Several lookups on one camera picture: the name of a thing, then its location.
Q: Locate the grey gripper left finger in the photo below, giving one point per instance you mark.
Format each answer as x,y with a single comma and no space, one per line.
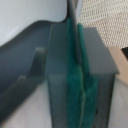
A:
64,76

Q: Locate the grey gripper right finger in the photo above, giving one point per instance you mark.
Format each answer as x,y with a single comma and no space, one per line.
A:
99,70

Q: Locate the grey cooking pot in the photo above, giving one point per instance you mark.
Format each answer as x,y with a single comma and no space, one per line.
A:
21,53

